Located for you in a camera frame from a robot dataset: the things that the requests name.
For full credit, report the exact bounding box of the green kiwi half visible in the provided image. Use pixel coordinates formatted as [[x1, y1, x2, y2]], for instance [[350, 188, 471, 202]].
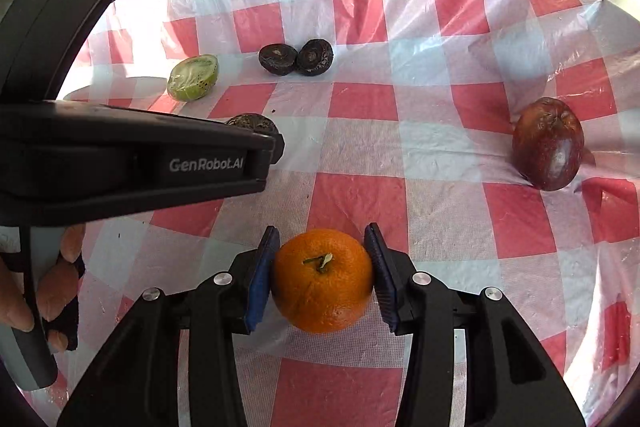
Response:
[[166, 54, 219, 102]]

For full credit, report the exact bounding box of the dark passion fruit half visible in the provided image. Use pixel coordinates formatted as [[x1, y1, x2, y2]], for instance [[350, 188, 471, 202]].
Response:
[[296, 39, 334, 77], [258, 43, 297, 76], [226, 113, 279, 135]]

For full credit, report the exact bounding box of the orange mandarin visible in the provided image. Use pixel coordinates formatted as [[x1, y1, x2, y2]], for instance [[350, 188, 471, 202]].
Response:
[[272, 229, 373, 334]]

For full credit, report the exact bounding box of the person left hand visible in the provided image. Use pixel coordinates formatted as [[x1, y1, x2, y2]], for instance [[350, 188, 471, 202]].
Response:
[[0, 223, 87, 352]]

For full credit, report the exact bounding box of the dark red apple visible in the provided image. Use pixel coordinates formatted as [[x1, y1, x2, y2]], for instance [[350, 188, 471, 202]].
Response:
[[511, 96, 585, 192]]

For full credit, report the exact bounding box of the red white checkered tablecloth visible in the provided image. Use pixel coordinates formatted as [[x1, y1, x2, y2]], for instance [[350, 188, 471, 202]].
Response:
[[29, 0, 639, 424]]

